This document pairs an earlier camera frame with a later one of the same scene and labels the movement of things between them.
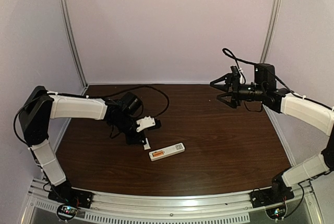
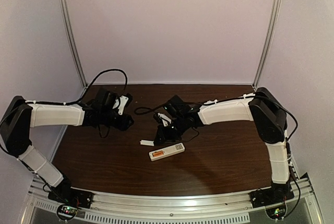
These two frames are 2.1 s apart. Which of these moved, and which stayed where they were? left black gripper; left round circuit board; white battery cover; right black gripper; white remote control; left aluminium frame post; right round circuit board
Moved: right black gripper; white battery cover; left black gripper
Stayed: white remote control; left aluminium frame post; left round circuit board; right round circuit board
